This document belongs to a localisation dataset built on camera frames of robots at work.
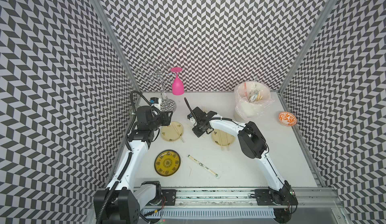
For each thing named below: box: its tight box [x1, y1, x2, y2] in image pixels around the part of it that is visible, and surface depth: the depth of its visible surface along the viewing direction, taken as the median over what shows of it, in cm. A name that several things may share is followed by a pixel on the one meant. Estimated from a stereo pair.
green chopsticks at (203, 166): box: [186, 154, 221, 179], surface depth 84 cm
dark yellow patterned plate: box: [154, 149, 181, 177], surface depth 84 cm
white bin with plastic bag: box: [233, 77, 274, 123], surface depth 88 cm
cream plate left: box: [160, 121, 184, 143], surface depth 96 cm
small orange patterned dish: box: [277, 111, 298, 127], surface depth 101 cm
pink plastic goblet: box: [170, 67, 185, 96], surface depth 98 cm
